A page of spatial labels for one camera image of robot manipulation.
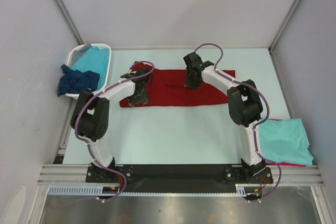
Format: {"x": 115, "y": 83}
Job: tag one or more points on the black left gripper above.
{"x": 144, "y": 99}

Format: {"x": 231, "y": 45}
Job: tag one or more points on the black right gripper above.
{"x": 188, "y": 83}

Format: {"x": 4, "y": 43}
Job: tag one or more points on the red t shirt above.
{"x": 166, "y": 88}

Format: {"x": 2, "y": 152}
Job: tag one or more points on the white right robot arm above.
{"x": 244, "y": 106}

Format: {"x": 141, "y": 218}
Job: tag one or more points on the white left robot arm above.
{"x": 90, "y": 118}

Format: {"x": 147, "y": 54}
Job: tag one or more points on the turquoise t shirt in basket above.
{"x": 96, "y": 60}

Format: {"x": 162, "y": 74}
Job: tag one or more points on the white laundry basket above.
{"x": 69, "y": 63}

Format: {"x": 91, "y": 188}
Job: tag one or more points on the navy blue t shirt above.
{"x": 75, "y": 81}

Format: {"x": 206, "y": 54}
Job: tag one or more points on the grey t shirt in basket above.
{"x": 78, "y": 53}

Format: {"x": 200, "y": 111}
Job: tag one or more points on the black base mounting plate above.
{"x": 191, "y": 175}

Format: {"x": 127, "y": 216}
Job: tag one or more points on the light blue folded t shirt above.
{"x": 285, "y": 141}

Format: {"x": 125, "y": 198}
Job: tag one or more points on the pink folded t shirt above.
{"x": 284, "y": 163}

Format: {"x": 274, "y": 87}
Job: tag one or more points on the aluminium frame rail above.
{"x": 64, "y": 174}

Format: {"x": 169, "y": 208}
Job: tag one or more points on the white slotted cable duct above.
{"x": 100, "y": 190}

